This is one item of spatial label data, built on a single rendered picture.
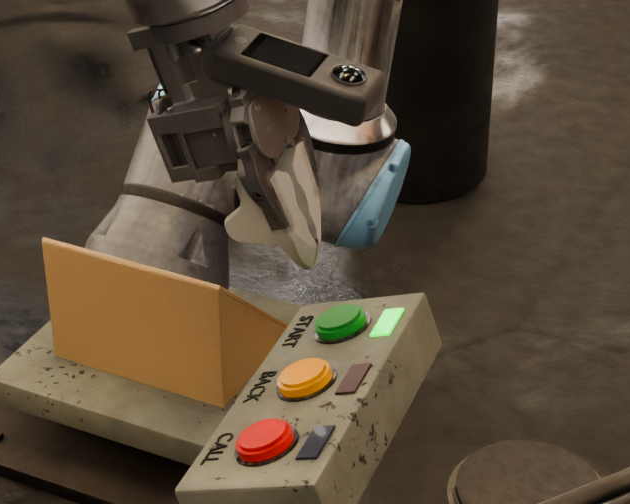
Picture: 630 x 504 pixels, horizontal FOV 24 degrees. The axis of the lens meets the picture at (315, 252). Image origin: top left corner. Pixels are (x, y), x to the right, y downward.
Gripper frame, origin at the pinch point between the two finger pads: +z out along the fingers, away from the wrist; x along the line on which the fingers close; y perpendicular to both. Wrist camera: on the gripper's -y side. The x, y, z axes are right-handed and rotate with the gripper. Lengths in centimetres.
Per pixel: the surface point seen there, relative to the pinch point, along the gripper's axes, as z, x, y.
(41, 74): 24, -142, 128
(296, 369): 5.7, 7.2, 0.6
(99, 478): 46, -36, 62
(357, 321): 6.0, 0.7, -1.8
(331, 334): 6.1, 2.0, -0.1
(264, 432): 5.7, 14.9, -0.2
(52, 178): 32, -105, 107
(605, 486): 2.5, 26.5, -27.1
